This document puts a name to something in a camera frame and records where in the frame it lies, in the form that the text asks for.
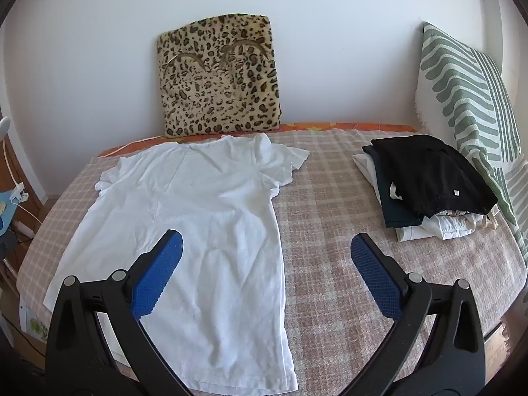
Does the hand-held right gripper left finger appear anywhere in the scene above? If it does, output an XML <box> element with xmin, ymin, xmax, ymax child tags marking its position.
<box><xmin>45</xmin><ymin>229</ymin><xmax>196</xmax><ymax>396</ymax></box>

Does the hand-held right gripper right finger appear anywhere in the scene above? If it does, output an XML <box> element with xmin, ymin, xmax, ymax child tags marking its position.
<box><xmin>342</xmin><ymin>233</ymin><xmax>485</xmax><ymax>396</ymax></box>

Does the white t-shirt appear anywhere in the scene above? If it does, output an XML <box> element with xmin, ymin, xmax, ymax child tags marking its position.
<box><xmin>43</xmin><ymin>132</ymin><xmax>311</xmax><ymax>394</ymax></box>

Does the stack of folded clothes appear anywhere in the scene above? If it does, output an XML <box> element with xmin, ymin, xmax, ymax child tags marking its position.
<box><xmin>352</xmin><ymin>152</ymin><xmax>486</xmax><ymax>242</ymax></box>

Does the dark teal folded garment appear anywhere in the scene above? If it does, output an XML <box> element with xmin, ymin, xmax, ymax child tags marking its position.
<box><xmin>367</xmin><ymin>146</ymin><xmax>423</xmax><ymax>228</ymax></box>

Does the pink plaid blanket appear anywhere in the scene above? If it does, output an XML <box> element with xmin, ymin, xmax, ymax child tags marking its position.
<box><xmin>16</xmin><ymin>126</ymin><xmax>524</xmax><ymax>396</ymax></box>

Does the black folded garment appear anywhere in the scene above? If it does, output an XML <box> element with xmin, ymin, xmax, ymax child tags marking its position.
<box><xmin>362</xmin><ymin>134</ymin><xmax>499</xmax><ymax>217</ymax></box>

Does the cream garment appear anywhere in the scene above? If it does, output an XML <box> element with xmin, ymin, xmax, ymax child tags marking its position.
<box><xmin>478</xmin><ymin>210</ymin><xmax>502</xmax><ymax>232</ymax></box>

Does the white box green print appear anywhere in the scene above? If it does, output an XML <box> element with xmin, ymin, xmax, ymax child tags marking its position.
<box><xmin>18</xmin><ymin>297</ymin><xmax>50</xmax><ymax>343</ymax></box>

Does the light blue plastic chair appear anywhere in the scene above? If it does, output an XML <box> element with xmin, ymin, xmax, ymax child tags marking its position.
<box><xmin>0</xmin><ymin>190</ymin><xmax>20</xmax><ymax>232</ymax></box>

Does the leopard print cushion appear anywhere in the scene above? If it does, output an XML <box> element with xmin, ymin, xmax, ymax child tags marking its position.
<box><xmin>156</xmin><ymin>14</ymin><xmax>282</xmax><ymax>138</ymax></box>

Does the green white striped pillow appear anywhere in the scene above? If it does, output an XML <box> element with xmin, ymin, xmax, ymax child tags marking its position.
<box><xmin>413</xmin><ymin>22</ymin><xmax>528</xmax><ymax>265</ymax></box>

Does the white clip lamp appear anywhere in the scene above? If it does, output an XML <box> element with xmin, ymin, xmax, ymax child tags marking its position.
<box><xmin>0</xmin><ymin>116</ymin><xmax>29</xmax><ymax>204</ymax></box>

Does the white cable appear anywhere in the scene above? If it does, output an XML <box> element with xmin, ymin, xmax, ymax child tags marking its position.
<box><xmin>8</xmin><ymin>198</ymin><xmax>46</xmax><ymax>238</ymax></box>

